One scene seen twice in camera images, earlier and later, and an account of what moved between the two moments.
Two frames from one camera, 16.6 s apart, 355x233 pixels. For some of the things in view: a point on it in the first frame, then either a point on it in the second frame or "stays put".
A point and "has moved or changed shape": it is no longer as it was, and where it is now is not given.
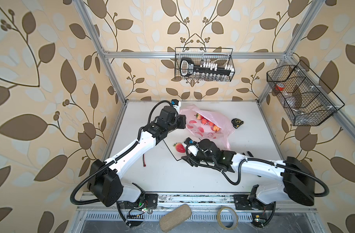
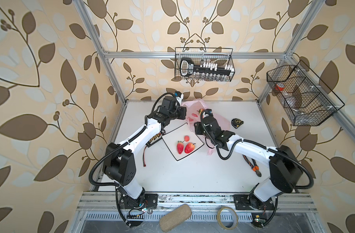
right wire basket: (303, 97) stays put
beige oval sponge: (174, 217) stays put
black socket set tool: (187, 68) stays put
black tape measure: (236, 122) stays put
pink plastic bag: (207, 124) has moved or changed shape
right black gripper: (190, 158) to (197, 128)
